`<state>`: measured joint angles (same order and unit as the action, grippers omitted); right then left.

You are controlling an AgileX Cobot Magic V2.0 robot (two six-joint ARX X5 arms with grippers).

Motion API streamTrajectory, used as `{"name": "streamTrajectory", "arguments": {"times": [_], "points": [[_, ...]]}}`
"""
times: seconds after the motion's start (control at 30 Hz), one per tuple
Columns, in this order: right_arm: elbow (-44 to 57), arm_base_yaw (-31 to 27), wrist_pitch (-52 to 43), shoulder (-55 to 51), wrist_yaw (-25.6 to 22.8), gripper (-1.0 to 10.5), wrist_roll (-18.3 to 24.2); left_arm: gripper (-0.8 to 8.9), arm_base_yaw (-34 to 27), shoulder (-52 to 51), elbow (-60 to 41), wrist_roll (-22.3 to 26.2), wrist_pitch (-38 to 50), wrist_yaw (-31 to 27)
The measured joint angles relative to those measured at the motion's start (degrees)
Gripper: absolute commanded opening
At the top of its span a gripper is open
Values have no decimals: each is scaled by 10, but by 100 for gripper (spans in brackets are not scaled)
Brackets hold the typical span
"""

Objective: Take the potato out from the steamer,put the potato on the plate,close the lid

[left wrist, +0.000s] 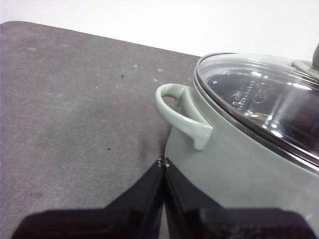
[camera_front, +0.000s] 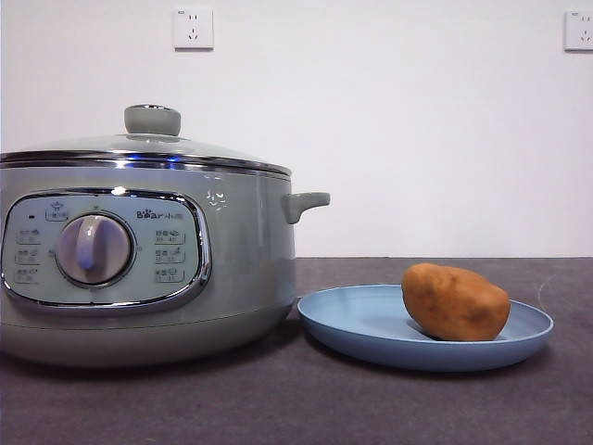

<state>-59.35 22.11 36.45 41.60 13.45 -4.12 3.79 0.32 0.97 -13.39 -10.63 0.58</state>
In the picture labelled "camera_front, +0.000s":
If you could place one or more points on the glass lid with green knob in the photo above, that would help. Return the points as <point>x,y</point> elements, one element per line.
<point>152,120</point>

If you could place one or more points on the brown potato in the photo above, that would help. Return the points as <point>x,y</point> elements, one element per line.
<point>456,301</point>

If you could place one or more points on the pale green electric steamer pot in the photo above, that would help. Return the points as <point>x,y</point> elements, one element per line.
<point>245,259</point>

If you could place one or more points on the blue round plate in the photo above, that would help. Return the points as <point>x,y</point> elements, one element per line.
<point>361,320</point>

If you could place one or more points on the white wall socket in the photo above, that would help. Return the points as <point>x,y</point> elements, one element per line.
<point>581,30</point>
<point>193,29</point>

